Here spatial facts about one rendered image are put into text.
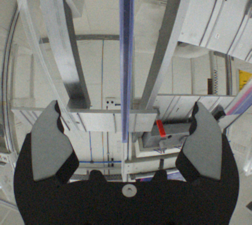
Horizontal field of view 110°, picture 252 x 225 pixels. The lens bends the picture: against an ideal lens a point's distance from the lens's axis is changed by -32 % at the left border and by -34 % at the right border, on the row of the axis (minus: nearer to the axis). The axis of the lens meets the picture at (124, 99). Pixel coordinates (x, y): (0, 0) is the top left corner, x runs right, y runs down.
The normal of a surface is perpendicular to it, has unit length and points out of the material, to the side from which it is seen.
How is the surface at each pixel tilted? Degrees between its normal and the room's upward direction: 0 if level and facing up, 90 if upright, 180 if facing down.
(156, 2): 90
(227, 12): 43
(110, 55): 90
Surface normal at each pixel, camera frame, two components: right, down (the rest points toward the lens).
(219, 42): 0.09, 0.76
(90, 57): 0.14, 0.05
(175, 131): 0.11, -0.65
